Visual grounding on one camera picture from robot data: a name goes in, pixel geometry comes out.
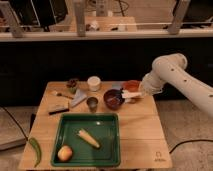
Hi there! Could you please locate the black cable right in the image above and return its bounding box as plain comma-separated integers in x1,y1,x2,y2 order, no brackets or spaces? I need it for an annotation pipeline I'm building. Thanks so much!
168,138,213,154

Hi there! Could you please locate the black cable left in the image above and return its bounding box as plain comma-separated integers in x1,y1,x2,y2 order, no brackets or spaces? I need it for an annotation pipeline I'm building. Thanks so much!
0,105,30,141

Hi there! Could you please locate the green plastic tray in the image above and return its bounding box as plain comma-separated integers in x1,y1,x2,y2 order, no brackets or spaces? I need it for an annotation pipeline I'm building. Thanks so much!
51,113,121,167

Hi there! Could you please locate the grey metal frame rail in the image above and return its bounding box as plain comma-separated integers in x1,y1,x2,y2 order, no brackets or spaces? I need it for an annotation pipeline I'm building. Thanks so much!
0,0,213,42

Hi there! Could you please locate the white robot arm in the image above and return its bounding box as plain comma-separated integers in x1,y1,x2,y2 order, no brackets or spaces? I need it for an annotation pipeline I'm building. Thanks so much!
139,53,213,117

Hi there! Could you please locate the orange red bowl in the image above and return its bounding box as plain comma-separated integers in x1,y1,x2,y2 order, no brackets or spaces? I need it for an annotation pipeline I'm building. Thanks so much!
122,80,140,92

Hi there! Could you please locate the grey folded cloth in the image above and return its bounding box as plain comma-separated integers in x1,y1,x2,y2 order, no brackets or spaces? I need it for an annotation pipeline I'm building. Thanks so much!
70,89,87,107

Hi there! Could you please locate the white cylindrical container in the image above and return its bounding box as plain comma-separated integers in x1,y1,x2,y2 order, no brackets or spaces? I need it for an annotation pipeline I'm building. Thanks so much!
87,76,101,92

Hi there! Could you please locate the black cable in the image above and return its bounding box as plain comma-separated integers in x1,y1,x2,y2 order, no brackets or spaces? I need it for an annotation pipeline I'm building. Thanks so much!
0,105,30,141
168,138,213,154

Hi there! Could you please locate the dark maroon bowl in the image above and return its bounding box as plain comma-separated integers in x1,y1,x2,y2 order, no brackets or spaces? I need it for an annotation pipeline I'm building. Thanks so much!
103,89,124,110

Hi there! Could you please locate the white black dish brush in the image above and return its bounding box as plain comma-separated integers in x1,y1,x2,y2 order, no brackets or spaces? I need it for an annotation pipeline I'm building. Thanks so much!
116,90,142,99

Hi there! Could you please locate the yellow red apple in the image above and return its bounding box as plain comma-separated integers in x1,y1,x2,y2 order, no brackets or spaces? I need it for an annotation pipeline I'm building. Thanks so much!
57,145,73,161

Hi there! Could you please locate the small metal cup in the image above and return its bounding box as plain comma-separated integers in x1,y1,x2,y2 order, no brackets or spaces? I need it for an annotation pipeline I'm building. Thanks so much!
86,97,98,113

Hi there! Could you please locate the yellow corn cob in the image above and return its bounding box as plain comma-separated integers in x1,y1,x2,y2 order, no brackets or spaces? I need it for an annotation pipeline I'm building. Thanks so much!
78,129,100,148

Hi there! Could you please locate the green chili pepper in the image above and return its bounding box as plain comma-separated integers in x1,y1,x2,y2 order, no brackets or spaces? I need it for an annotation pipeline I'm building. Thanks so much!
28,137,42,167

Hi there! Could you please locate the small wooden brush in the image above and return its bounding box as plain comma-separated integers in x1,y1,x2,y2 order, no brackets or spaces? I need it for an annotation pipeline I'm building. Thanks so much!
51,90,73,99

